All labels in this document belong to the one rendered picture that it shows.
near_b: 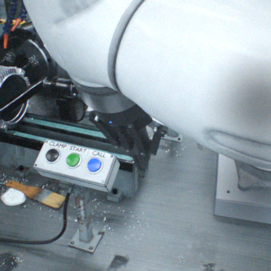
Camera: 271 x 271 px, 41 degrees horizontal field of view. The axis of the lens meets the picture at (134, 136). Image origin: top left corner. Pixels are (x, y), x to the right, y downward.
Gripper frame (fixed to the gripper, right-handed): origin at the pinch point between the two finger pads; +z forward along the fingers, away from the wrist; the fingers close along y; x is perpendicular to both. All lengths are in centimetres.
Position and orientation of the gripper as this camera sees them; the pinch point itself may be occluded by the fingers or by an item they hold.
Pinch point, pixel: (141, 155)
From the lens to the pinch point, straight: 62.9
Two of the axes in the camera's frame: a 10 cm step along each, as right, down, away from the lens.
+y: -9.4, -1.9, 2.9
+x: -3.0, 8.6, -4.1
